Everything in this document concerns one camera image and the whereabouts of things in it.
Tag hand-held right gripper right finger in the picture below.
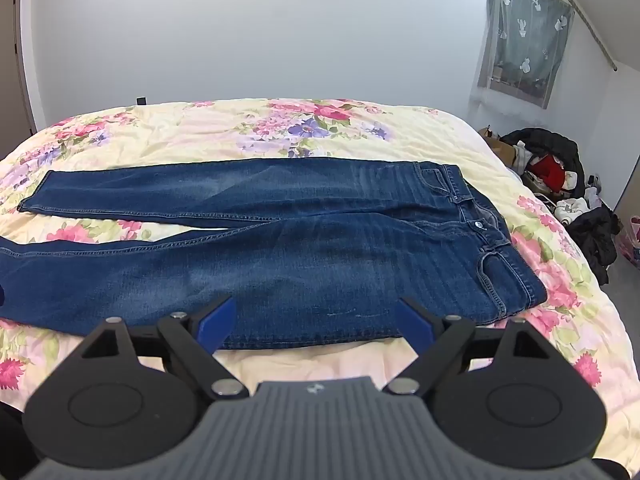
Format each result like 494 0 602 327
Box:
382 297 556 402

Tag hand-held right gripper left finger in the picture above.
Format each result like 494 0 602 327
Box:
77 295 251 402

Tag blue denim pants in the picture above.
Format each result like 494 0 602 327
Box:
0 156 548 351

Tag white cloth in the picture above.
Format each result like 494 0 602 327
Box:
554 197 592 227

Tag cardboard box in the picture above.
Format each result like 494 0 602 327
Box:
477 127 522 168

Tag floral bedspread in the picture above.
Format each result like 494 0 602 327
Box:
0 97 640 441

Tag black clothing pile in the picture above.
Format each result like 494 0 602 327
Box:
567 205 622 287

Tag red cloth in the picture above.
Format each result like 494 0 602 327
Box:
529 155 568 191

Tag black jacket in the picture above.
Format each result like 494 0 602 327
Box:
500 127 586 200

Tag pink bag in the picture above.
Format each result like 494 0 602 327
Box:
617 215 640 265

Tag grey-green printed window curtain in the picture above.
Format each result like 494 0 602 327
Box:
477 0 576 111

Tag grey door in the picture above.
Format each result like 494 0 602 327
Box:
0 0 38 161

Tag thin wall pipe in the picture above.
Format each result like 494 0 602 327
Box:
530 0 621 72

